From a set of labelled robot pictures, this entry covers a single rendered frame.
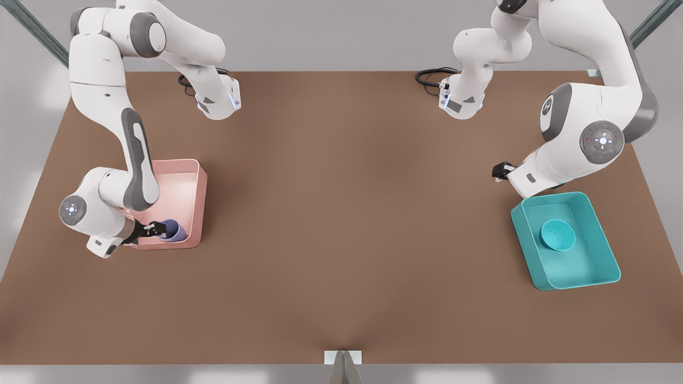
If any purple cup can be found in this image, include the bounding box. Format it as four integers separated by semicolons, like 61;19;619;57
158;219;188;243

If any teal rectangular box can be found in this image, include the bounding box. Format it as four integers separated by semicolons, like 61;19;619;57
510;191;622;292

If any teal bowl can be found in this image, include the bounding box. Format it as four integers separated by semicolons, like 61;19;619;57
539;219;576;252

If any silver frame post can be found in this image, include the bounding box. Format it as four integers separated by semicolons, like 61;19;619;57
0;0;70;69
587;0;683;78
324;350;363;384

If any pink rectangular box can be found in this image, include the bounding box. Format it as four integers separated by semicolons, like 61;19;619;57
126;158;208;251

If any black cable loop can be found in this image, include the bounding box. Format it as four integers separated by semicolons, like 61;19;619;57
415;67;460;97
178;68;230;97

